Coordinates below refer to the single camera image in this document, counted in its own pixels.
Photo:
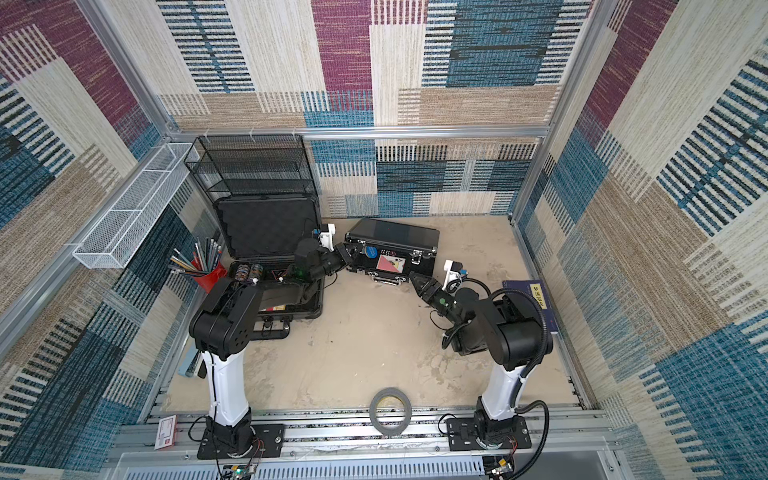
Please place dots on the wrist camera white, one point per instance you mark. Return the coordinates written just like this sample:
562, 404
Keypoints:
454, 271
325, 236

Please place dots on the black wire mesh shelf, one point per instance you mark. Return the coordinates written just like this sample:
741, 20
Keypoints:
250, 165

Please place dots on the grey tape roll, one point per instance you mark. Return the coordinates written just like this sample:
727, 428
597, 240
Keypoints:
390, 412

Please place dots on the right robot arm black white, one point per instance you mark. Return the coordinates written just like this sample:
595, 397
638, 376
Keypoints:
509, 324

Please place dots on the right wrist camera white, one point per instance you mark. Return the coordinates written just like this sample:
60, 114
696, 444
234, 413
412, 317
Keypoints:
454, 271

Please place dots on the mixed colour chip stack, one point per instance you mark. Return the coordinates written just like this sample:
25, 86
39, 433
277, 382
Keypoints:
242, 272

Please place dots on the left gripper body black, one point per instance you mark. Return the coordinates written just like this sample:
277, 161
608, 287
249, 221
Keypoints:
333, 264

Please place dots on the red white label card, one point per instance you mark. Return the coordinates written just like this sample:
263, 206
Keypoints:
166, 432

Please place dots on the purple book yellow label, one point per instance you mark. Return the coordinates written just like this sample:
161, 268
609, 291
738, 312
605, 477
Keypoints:
537, 290

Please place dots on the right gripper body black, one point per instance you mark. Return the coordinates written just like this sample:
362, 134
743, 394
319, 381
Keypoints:
432, 290

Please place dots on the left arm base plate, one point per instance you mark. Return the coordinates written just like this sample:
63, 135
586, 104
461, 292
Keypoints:
261, 441

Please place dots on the bundle of coloured pencils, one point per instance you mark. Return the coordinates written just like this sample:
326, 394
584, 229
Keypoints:
203, 260

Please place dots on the grey plastic poker case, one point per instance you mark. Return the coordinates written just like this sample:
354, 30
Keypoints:
267, 230

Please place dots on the white wire mesh basket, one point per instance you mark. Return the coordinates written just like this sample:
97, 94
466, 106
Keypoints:
114, 240

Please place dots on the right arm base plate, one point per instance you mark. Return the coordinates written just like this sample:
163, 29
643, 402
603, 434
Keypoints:
465, 434

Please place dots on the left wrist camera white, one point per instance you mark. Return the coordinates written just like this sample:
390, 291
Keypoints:
325, 236

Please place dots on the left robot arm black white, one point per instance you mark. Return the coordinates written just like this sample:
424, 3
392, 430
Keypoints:
222, 331

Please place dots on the red pencil cup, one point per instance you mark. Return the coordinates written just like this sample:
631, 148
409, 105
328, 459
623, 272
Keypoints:
208, 281

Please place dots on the black aluminium poker case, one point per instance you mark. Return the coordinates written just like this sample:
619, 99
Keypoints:
417, 244

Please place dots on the pink playing card deck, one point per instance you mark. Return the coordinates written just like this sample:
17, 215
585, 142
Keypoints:
391, 264

